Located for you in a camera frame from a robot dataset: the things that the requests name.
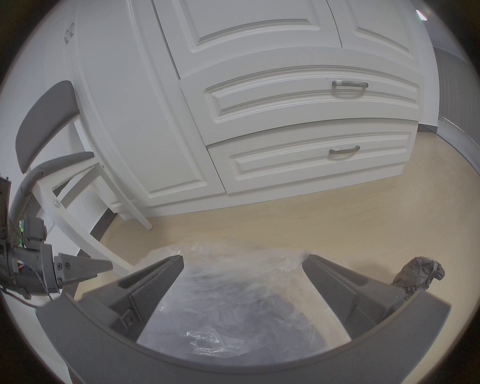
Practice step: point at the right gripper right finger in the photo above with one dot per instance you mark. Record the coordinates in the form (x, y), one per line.
(348, 296)

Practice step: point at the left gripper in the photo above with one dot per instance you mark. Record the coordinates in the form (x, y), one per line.
(32, 268)

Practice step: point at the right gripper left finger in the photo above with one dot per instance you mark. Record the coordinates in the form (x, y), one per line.
(146, 292)

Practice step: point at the clear plastic bag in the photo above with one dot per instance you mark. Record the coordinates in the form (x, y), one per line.
(232, 262)

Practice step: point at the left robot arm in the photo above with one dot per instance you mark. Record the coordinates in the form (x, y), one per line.
(4, 262)

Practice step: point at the crumpled black plastic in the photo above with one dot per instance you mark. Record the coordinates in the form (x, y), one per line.
(420, 275)

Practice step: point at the white trash bin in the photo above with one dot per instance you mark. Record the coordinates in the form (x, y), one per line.
(240, 307)

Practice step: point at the grey padded white chair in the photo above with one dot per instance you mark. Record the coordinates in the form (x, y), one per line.
(43, 116)

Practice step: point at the white wardrobe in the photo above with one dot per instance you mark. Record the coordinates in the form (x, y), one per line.
(262, 112)

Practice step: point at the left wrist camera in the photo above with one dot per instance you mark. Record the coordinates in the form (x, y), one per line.
(33, 230)

